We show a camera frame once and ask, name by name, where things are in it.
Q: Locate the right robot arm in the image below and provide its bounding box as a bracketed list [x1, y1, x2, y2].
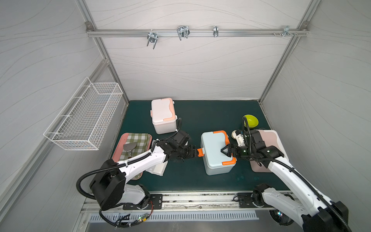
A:
[220, 130, 351, 232]

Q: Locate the pink tray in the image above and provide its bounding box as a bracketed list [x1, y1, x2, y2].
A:
[111, 132, 153, 181]

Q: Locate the cream round brush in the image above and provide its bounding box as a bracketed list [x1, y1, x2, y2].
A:
[231, 130, 239, 140]

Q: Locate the blue box orange handle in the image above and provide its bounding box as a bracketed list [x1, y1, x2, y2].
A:
[198, 130, 237, 176]

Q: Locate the metal hook clamp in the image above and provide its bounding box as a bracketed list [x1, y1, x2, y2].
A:
[146, 32, 158, 49]

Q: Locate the gauze packet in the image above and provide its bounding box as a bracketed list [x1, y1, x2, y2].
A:
[146, 161, 168, 176]

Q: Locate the green table mat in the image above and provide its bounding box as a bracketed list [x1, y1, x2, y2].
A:
[118, 101, 288, 191]

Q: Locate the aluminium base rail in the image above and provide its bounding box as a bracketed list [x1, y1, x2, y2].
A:
[81, 189, 319, 214]

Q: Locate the white wire basket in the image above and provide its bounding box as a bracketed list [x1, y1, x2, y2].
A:
[43, 77, 123, 151]

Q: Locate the metal screw bracket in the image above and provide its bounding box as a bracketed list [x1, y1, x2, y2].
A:
[273, 26, 298, 38]

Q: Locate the aluminium crossbar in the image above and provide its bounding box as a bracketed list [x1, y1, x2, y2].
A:
[87, 28, 310, 38]

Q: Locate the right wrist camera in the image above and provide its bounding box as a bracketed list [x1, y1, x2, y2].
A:
[236, 130, 246, 147]

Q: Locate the small metal bracket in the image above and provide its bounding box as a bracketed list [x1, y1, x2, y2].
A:
[213, 26, 219, 38]

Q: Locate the metal u-bolt clamp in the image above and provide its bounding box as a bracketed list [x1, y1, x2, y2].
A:
[176, 25, 190, 40]

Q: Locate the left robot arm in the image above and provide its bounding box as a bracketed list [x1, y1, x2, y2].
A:
[76, 130, 199, 229]

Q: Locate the white box peach handle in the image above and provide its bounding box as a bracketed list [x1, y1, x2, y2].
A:
[150, 98, 177, 134]

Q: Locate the pink first aid box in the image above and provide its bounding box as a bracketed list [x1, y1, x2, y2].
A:
[250, 130, 289, 173]

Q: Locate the green bowl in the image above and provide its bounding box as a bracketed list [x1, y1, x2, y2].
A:
[243, 115, 259, 129]

